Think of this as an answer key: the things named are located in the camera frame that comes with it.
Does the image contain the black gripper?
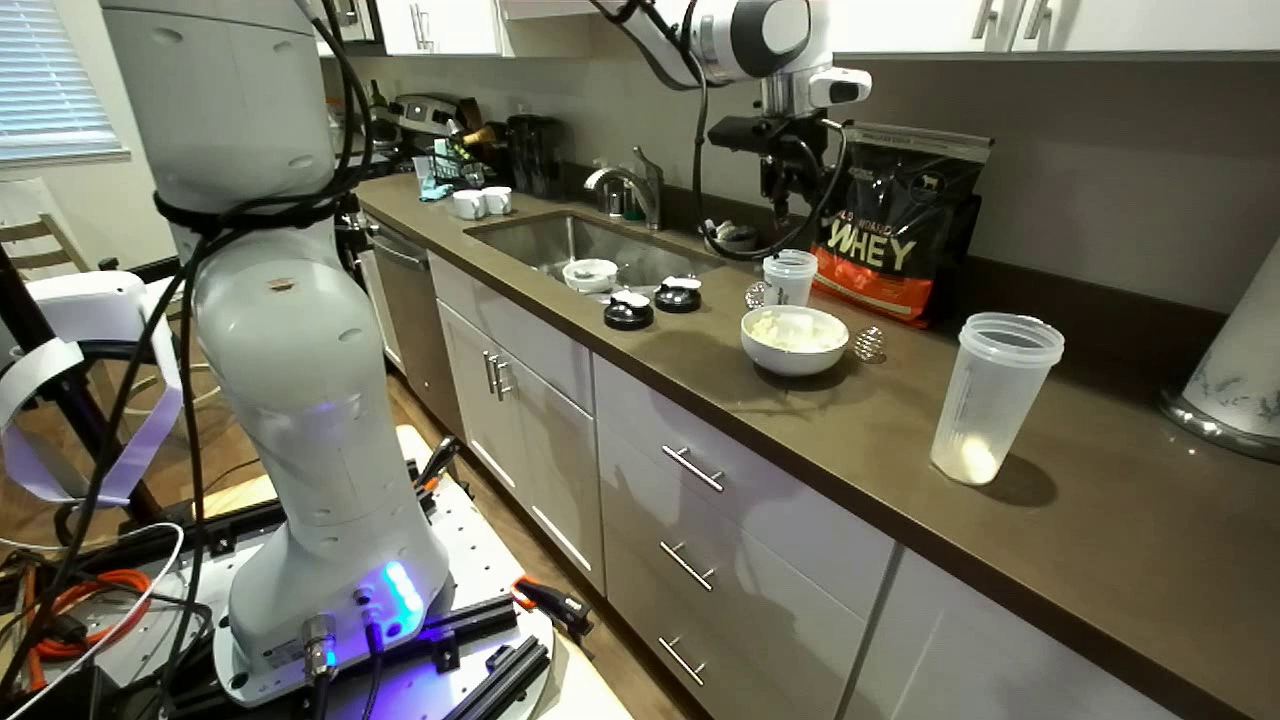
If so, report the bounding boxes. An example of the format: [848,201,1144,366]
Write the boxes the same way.
[706,107,843,251]

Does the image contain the white perforated robot base board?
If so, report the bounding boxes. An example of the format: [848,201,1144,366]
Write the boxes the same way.
[196,419,633,720]

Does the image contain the small clear plastic cup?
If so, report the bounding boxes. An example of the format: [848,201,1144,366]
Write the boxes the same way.
[762,246,819,307]

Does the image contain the tall clear plastic shaker cup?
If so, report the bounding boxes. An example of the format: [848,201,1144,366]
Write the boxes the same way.
[929,307,1067,491]

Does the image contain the small black white dish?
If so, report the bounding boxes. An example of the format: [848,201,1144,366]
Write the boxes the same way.
[698,217,766,259]

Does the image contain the black whey protein bag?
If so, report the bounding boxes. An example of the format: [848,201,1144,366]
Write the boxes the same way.
[809,116,1002,331]

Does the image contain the white bowl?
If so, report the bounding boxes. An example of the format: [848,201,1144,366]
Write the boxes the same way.
[736,299,857,380]

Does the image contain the black shaker lid white flap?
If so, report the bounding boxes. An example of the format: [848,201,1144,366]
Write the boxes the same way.
[599,290,660,331]
[653,274,710,316]

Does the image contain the chrome faucet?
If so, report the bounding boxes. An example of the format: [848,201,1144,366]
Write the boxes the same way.
[581,149,668,232]

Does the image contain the stainless steel sink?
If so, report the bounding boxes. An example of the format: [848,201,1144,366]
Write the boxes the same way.
[463,210,725,291]

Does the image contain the white tub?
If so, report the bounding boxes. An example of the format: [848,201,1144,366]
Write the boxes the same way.
[559,256,623,299]

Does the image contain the black coffee maker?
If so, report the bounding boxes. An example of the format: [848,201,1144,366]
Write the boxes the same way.
[505,111,569,203]

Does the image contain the grey double door base cabinet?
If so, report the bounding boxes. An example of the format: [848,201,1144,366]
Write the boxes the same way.
[429,251,607,591]

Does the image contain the teal bottle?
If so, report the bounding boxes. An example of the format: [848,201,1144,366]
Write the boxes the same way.
[412,135,472,210]

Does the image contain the grey drawer stack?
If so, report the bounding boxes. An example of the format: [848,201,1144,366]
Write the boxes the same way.
[589,354,902,720]

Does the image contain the black rounded appliance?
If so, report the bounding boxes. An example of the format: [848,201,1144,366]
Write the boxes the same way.
[376,90,490,149]

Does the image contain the dark dishwasher front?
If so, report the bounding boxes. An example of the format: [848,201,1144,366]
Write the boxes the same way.
[363,226,463,442]

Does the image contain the orange black clamp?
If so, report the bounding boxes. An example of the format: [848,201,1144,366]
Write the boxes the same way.
[507,571,599,644]

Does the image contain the white cylinder on metal base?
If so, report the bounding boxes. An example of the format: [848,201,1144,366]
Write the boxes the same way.
[1158,236,1280,470]

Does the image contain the grey base cabinet door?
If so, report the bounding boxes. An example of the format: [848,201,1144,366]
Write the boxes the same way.
[839,547,1179,720]

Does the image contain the wooden chair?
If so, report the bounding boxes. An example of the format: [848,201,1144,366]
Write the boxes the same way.
[0,210,98,280]

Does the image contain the window blind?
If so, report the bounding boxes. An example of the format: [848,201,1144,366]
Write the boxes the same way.
[0,0,133,169]

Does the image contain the metal drawer handle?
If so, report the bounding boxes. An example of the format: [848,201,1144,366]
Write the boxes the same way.
[660,442,729,495]
[656,538,721,595]
[653,632,714,692]

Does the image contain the white wall cabinet with handles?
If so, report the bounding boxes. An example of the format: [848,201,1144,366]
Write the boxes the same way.
[824,0,1280,62]

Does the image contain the metal cabinet door handles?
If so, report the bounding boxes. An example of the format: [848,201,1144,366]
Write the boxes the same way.
[482,348,520,404]

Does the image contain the black cable bundle on arm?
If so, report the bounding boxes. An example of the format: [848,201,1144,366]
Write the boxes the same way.
[0,0,386,720]

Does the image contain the white strap loop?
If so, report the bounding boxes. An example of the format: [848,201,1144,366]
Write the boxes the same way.
[0,269,194,511]

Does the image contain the orange cable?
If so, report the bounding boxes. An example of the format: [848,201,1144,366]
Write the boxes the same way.
[22,565,160,670]

